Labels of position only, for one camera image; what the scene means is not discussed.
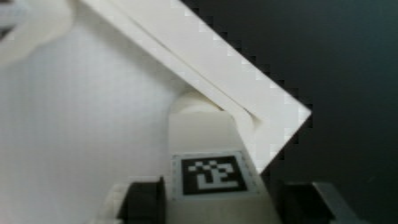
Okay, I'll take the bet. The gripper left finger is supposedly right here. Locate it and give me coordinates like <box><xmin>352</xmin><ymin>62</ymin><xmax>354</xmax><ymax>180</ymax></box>
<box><xmin>91</xmin><ymin>177</ymin><xmax>167</xmax><ymax>224</ymax></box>

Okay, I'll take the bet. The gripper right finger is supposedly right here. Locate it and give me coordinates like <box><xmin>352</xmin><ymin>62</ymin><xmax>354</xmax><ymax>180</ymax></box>
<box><xmin>279</xmin><ymin>182</ymin><xmax>371</xmax><ymax>224</ymax></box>

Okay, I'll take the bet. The white desk top panel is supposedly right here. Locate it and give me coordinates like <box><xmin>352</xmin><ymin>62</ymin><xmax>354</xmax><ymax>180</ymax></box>
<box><xmin>0</xmin><ymin>7</ymin><xmax>185</xmax><ymax>224</ymax></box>

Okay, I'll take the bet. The white U-shaped frame fixture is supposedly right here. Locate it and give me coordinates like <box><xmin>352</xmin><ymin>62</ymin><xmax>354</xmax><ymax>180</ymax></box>
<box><xmin>116</xmin><ymin>0</ymin><xmax>311</xmax><ymax>171</ymax></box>

